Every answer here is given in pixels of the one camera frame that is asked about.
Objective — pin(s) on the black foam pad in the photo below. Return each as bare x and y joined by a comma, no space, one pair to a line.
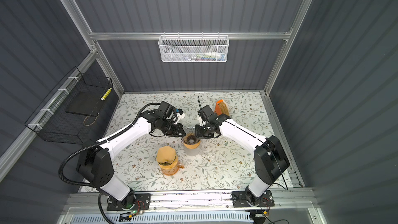
85,104

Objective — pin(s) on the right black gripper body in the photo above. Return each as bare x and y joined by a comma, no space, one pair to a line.
202,132

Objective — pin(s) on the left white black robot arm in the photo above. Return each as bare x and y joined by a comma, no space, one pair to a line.
95,163

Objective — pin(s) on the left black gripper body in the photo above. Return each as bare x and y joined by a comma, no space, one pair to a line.
170,129

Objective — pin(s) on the grey glass dripper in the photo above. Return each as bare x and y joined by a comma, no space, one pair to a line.
190,138

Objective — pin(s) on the orange coffee filter holder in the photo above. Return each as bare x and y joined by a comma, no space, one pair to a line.
221,107

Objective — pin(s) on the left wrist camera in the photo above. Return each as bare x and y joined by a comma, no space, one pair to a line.
169,110

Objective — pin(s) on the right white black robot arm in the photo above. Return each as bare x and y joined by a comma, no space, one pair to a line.
270,157

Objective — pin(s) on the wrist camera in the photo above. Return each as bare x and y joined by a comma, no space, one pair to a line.
206,112
169,110

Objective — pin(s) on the black wire side basket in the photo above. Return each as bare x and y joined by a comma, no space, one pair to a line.
73,115

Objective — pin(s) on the tubes in white basket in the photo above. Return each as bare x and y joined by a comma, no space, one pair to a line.
208,57

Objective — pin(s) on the white wire wall basket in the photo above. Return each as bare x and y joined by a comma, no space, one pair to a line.
174,48

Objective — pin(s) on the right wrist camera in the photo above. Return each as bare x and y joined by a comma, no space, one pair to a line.
206,112

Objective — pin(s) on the floral table mat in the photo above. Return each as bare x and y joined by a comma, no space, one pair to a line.
222,164

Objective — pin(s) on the clear frosted glass dripper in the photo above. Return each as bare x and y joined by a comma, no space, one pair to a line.
192,152

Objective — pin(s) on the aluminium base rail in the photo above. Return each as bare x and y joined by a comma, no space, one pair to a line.
196,200

